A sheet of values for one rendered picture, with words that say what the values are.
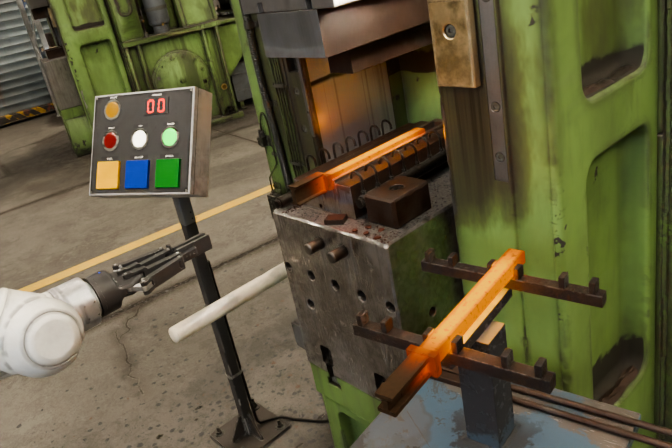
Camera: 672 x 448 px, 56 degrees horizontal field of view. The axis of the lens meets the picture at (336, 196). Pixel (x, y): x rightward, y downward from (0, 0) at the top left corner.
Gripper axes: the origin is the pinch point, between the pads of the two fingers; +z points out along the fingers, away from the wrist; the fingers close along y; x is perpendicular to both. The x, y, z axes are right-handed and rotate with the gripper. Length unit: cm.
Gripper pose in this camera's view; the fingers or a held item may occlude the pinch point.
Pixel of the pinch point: (192, 247)
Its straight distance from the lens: 124.0
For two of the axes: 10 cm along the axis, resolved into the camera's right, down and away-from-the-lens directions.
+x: -1.8, -9.1, -3.8
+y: 6.7, 1.7, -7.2
